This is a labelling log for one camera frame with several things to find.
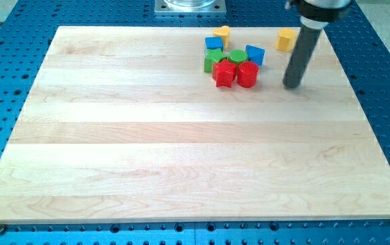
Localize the blue cube block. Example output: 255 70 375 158
246 45 265 66
204 37 224 50

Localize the yellow hexagon block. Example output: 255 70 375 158
276 28 297 52

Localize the green cylinder block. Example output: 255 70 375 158
227 49 248 65

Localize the red cylinder block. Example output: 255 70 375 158
237 61 259 88

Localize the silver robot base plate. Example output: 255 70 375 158
155 0 227 15

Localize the blue cube block right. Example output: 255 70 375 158
246 45 265 66

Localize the blue perforated table plate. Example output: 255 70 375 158
0 0 390 244

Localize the red star block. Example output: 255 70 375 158
212 59 238 88

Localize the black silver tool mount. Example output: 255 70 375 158
285 0 352 30

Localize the light wooden board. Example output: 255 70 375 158
0 26 390 224

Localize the blue cube block left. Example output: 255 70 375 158
204 37 224 50

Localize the green star block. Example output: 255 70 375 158
204 48 227 73

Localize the yellow heart block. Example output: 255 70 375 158
212 25 231 49

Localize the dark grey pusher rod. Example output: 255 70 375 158
282 25 322 88

